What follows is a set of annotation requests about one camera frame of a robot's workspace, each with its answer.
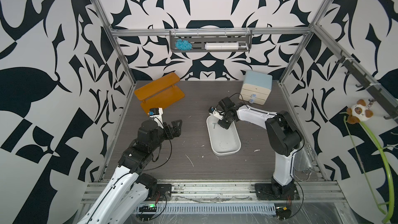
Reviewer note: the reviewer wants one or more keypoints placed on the silver quilted pouch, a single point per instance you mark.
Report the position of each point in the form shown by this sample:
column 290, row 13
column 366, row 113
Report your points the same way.
column 303, row 160

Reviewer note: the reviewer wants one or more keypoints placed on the grey wall rack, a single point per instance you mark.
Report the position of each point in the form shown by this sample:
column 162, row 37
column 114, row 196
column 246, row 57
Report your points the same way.
column 198, row 38

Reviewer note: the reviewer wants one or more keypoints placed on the white plastic storage tray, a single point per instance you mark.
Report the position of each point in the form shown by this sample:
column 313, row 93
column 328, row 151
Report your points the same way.
column 223, row 142

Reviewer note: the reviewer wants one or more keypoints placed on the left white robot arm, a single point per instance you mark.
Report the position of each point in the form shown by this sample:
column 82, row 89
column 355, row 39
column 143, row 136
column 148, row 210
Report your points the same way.
column 129, row 185

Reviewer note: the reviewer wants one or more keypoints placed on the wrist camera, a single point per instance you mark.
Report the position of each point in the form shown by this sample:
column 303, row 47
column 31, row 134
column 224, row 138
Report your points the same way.
column 155, row 113
column 214, row 112

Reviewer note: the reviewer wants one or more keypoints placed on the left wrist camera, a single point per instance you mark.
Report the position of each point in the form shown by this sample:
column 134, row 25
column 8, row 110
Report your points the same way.
column 155, row 113

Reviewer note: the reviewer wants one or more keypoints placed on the orange two-tier shelf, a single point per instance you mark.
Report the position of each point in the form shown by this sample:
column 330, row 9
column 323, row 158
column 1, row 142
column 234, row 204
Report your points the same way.
column 160, row 93

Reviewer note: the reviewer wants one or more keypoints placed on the right controller board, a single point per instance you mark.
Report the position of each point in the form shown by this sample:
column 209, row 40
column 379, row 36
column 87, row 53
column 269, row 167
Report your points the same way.
column 283, row 212

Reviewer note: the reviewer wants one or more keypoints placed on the left controller board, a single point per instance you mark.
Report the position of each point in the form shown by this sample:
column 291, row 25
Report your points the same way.
column 148, row 208

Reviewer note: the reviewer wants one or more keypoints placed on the white roll in rack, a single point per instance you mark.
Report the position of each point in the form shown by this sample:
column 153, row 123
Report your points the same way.
column 226, row 46

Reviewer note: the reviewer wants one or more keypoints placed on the teal scrubber ball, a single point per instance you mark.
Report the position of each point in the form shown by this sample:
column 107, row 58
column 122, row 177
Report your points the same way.
column 183, row 45

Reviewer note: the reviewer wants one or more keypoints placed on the black hook rail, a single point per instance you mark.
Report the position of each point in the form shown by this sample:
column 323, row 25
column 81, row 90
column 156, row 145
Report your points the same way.
column 365, row 81

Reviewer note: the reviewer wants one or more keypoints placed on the controller board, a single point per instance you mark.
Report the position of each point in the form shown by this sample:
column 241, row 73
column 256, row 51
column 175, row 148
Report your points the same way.
column 283, row 212
column 148, row 208

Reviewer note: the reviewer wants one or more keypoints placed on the plush panda toy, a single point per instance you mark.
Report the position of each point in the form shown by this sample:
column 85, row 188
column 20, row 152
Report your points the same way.
column 360, row 112

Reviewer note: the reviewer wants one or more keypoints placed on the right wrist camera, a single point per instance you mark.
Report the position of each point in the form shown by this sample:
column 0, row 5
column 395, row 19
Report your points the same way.
column 214, row 112

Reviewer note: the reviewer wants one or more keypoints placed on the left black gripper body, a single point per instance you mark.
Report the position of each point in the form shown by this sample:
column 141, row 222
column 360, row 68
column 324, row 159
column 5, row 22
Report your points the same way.
column 167, row 135

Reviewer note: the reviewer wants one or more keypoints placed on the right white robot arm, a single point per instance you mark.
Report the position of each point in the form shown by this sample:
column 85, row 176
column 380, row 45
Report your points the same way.
column 284, row 137

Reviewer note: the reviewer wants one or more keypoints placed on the blue cream drawer box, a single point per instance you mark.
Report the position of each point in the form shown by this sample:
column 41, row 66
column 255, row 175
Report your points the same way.
column 256, row 87

